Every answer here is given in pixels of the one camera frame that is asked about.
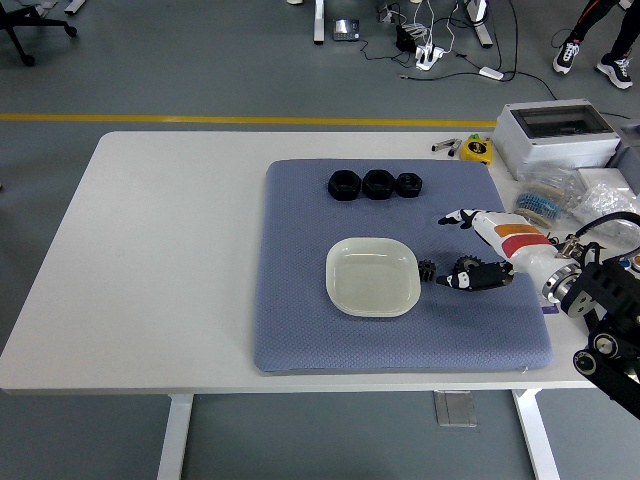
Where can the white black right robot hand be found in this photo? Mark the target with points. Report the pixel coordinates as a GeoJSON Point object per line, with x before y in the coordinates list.
{"type": "Point", "coordinates": [515, 245]}

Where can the small black gear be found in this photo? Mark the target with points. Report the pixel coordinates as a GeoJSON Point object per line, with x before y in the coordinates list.
{"type": "Point", "coordinates": [427, 271]}

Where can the flat white box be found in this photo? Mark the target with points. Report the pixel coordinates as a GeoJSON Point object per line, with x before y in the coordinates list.
{"type": "Point", "coordinates": [602, 176]}

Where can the grey push-button control box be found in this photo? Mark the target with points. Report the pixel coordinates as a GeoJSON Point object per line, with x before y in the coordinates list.
{"type": "Point", "coordinates": [634, 262]}

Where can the small black hex nut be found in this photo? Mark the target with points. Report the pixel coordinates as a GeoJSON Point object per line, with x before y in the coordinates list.
{"type": "Point", "coordinates": [410, 184]}

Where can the large black hex nut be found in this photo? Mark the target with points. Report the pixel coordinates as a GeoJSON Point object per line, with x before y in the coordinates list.
{"type": "Point", "coordinates": [344, 184]}
{"type": "Point", "coordinates": [379, 184]}

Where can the bag of blue resistors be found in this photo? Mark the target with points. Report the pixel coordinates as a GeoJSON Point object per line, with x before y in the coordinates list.
{"type": "Point", "coordinates": [542, 197]}

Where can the yellow tape measure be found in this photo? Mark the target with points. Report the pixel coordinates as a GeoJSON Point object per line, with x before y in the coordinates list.
{"type": "Point", "coordinates": [476, 149]}

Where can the small silver connector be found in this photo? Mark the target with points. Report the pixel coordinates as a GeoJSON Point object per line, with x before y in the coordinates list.
{"type": "Point", "coordinates": [441, 146]}

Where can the white square dish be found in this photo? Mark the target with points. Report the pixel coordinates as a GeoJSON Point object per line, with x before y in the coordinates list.
{"type": "Point", "coordinates": [372, 277]}

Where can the grey metal case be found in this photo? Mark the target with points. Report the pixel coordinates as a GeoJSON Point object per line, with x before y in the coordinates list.
{"type": "Point", "coordinates": [629, 147]}

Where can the blue-grey padded mat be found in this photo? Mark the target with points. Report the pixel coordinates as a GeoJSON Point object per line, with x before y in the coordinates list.
{"type": "Point", "coordinates": [380, 340]}

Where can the white adapter block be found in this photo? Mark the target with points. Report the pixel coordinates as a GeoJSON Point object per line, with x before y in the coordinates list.
{"type": "Point", "coordinates": [491, 73]}

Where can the metal floor plate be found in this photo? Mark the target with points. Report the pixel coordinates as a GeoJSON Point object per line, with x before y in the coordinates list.
{"type": "Point", "coordinates": [455, 408]}

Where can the white power strip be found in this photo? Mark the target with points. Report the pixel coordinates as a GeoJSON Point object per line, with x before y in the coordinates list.
{"type": "Point", "coordinates": [430, 55]}

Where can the white desk leg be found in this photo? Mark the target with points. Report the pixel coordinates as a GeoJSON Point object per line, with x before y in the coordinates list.
{"type": "Point", "coordinates": [481, 25]}
{"type": "Point", "coordinates": [318, 22]}

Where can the person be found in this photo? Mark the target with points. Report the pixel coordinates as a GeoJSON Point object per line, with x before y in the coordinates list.
{"type": "Point", "coordinates": [615, 40]}

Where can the black power adapter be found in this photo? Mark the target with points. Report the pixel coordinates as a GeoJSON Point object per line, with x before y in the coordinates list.
{"type": "Point", "coordinates": [406, 37]}

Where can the black desk phone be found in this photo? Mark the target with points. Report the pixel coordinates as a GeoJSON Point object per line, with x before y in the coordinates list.
{"type": "Point", "coordinates": [346, 29]}

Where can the white table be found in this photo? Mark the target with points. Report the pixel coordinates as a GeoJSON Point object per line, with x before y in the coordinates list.
{"type": "Point", "coordinates": [165, 250]}

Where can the black office chair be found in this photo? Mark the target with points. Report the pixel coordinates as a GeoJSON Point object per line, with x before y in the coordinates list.
{"type": "Point", "coordinates": [20, 25]}

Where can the grey electrical enclosure box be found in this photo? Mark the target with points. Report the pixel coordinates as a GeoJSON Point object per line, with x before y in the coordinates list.
{"type": "Point", "coordinates": [555, 145]}

